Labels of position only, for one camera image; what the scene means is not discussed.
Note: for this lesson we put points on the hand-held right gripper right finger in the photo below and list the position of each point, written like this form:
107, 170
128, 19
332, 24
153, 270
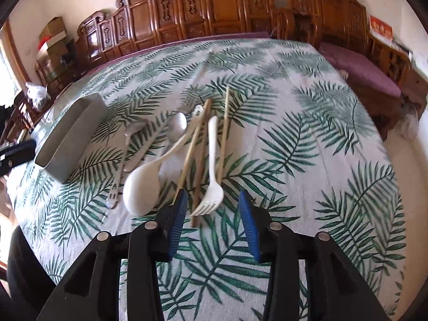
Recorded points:
250, 230

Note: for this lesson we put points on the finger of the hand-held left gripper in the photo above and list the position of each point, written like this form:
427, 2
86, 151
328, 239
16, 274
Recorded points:
16, 155

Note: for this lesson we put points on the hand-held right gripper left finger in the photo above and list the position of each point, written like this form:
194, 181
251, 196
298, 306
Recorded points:
177, 227

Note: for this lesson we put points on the wooden rice spoon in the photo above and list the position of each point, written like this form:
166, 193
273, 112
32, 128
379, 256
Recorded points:
143, 187

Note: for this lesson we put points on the brown wooden chopstick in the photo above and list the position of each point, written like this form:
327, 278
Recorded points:
200, 174

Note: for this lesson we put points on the grey rectangular container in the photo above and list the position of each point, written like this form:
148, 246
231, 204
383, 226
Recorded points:
77, 140

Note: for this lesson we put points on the light bamboo chopstick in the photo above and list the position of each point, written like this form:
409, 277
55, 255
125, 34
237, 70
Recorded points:
188, 160
226, 117

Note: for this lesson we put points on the metal fork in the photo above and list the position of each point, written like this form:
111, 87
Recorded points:
113, 199

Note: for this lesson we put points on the white plastic fork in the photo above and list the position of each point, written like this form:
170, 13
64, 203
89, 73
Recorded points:
212, 160

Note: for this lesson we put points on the clear plastic spoon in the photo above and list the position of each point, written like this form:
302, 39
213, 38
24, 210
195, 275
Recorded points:
177, 125

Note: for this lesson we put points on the white plastic spoon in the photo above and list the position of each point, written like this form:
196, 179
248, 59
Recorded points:
137, 129

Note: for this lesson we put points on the wooden chair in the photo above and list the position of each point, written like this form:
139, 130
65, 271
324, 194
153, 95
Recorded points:
16, 120

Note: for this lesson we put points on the white plastic bag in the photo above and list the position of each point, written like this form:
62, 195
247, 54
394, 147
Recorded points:
36, 95

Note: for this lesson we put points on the leaf-printed tablecloth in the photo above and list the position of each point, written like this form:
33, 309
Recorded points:
284, 174

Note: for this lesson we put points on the dark wooden cabinet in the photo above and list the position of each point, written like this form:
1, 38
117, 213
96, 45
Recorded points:
57, 70

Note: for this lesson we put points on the cardboard box with red print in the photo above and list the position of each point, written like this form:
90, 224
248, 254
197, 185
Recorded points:
50, 45

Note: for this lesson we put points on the plain cardboard box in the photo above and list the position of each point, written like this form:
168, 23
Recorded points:
53, 26

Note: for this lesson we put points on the white fluffy object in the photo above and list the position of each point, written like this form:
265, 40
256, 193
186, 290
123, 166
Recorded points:
408, 122

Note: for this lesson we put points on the purple armchair cushion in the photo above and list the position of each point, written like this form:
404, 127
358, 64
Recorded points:
364, 70

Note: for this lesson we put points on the carved wooden sofa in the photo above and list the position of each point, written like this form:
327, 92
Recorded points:
220, 3

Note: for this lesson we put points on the carved wooden armchair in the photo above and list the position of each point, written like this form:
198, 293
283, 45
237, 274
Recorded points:
327, 0

